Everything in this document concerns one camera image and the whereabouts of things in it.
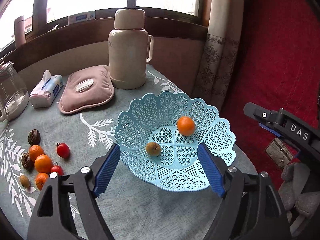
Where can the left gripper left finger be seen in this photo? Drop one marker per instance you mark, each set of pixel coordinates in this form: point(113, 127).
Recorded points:
point(52, 217)

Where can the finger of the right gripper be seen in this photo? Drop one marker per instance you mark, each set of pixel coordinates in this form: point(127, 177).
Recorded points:
point(287, 127)

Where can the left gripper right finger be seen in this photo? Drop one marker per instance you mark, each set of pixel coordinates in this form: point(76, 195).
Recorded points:
point(251, 207)

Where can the large orange tangerine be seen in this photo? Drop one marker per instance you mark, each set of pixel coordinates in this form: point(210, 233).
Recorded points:
point(43, 164)

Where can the orange tangerine near edge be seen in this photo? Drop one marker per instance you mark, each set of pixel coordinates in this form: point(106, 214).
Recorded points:
point(40, 180)

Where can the small green-brown fruit on table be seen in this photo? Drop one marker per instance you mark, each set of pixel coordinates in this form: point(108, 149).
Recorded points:
point(24, 181)

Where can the grey plush toy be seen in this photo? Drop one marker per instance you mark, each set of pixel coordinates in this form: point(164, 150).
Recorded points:
point(299, 194)

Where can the red cherry tomato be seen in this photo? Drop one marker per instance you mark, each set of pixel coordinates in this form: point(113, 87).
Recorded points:
point(58, 169)
point(63, 150)

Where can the dark water chestnut near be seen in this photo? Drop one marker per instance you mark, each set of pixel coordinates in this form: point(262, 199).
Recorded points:
point(27, 162)

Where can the dark water chestnut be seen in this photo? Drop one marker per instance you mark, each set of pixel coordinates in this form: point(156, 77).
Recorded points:
point(27, 162)
point(34, 137)

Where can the small orange tangerine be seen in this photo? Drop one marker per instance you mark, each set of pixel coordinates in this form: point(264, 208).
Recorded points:
point(35, 151)

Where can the red quilted blanket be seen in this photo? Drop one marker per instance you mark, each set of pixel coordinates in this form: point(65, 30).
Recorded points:
point(277, 66)

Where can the dark water chestnut far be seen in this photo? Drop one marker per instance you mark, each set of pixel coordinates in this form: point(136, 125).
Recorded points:
point(34, 137)

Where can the orange tangerine in basket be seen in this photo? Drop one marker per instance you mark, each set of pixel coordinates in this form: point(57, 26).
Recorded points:
point(186, 126)

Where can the beige patterned curtain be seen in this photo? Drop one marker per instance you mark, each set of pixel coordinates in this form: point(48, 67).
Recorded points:
point(220, 51)

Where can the small green-brown fruit in basket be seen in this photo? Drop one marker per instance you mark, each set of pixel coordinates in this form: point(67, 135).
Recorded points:
point(153, 149)

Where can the light blue plastic fruit basket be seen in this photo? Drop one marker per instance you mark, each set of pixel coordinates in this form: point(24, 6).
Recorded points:
point(153, 118)

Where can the tissue pack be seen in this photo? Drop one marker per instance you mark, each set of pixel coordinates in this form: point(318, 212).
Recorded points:
point(46, 90)

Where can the glass electric kettle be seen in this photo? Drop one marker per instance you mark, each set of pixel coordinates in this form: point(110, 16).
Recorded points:
point(14, 93)

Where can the pink hot water bag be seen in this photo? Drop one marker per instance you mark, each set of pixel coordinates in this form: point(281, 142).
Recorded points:
point(86, 88)

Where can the beige thermos flask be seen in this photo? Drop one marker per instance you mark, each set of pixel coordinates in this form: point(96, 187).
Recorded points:
point(130, 48)

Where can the pink tumbler on windowsill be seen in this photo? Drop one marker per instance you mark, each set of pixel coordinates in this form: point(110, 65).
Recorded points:
point(19, 31)

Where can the white blue box on windowsill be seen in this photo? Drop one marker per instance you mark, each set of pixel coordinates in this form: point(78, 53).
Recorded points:
point(81, 17)

